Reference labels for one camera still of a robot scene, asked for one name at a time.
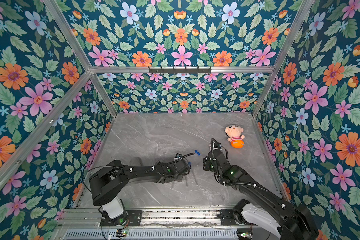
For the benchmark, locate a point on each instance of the white ventilation grille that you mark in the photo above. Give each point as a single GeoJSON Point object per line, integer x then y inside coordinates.
{"type": "Point", "coordinates": [152, 234]}

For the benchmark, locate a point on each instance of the clear test tube blue stopper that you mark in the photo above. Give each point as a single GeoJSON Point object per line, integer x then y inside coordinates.
{"type": "Point", "coordinates": [186, 181]}
{"type": "Point", "coordinates": [194, 176]}

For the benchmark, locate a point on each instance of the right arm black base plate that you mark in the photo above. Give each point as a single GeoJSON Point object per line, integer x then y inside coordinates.
{"type": "Point", "coordinates": [231, 218]}

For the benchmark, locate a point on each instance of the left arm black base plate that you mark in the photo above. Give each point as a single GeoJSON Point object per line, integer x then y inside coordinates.
{"type": "Point", "coordinates": [126, 219]}

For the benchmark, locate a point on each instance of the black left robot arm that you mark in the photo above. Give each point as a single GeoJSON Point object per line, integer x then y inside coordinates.
{"type": "Point", "coordinates": [110, 179]}

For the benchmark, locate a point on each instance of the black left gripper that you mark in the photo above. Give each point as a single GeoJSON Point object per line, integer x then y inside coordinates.
{"type": "Point", "coordinates": [180, 178]}

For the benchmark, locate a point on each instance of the metal hook rail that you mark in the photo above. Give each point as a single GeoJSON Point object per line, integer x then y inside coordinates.
{"type": "Point", "coordinates": [178, 70]}

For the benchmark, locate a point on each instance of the plush doll orange pants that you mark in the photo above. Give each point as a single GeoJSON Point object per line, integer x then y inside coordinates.
{"type": "Point", "coordinates": [235, 136]}

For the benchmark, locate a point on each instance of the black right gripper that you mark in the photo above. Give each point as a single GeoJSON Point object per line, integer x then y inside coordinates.
{"type": "Point", "coordinates": [208, 162]}

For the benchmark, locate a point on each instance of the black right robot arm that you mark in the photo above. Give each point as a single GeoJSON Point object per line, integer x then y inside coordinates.
{"type": "Point", "coordinates": [268, 211]}

